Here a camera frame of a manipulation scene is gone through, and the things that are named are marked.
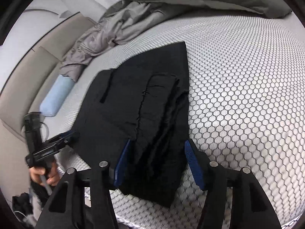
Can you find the light grey crumpled blanket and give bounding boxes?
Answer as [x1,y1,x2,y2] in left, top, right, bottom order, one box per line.
[59,1,167,83]

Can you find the person's left hand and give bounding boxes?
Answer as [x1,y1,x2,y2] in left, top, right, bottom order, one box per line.
[30,163,60,186]

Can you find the light blue pillow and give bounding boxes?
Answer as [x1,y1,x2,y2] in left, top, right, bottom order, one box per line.
[39,75,75,117]

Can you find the white honeycomb mattress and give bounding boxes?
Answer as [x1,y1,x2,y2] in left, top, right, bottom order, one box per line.
[43,12,305,229]

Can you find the beige padded headboard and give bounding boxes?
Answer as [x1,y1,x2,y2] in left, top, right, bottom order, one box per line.
[0,12,98,136]

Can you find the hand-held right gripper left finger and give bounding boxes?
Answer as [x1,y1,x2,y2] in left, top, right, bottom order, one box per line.
[36,138,132,229]

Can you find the black and white cloth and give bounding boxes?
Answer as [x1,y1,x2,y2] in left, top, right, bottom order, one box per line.
[12,184,48,227]

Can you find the black pants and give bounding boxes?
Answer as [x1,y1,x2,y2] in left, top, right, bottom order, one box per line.
[73,41,191,208]

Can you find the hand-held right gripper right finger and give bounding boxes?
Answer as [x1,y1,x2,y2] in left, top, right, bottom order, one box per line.
[184,139,282,229]

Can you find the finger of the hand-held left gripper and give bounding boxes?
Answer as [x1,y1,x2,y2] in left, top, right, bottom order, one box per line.
[44,131,81,149]

